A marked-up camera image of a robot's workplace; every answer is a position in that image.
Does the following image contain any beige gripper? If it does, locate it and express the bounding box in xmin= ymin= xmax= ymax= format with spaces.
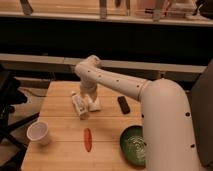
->
xmin=80 ymin=80 xmax=98 ymax=104

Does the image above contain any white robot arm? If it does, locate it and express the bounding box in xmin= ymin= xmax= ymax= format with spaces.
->
xmin=74 ymin=55 xmax=208 ymax=171

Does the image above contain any black rectangular bar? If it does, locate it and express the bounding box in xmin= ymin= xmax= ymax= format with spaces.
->
xmin=117 ymin=96 xmax=130 ymax=114

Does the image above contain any white paper cup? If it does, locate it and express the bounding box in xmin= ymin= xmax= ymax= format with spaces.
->
xmin=27 ymin=121 xmax=51 ymax=146

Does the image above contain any red chili pepper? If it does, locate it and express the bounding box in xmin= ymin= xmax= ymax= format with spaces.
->
xmin=84 ymin=128 xmax=92 ymax=152

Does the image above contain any black office chair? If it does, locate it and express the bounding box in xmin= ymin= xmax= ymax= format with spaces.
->
xmin=0 ymin=66 xmax=39 ymax=171

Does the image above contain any green ceramic bowl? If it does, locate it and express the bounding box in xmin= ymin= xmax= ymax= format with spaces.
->
xmin=120 ymin=125 xmax=145 ymax=167

